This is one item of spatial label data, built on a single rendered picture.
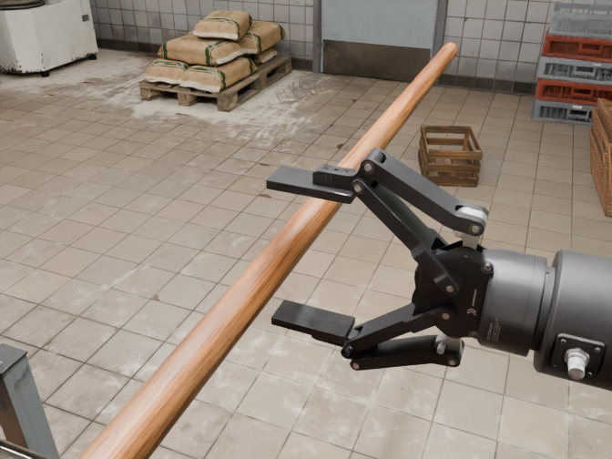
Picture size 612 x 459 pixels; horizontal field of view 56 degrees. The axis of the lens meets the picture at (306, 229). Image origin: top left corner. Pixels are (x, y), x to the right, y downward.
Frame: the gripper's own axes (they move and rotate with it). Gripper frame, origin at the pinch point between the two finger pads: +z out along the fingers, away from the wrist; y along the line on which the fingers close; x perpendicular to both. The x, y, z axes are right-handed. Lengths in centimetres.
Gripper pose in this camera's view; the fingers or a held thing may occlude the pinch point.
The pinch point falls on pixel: (287, 251)
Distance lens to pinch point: 49.4
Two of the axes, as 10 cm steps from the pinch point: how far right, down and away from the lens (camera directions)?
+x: 3.8, -4.7, 8.0
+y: 0.0, 8.6, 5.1
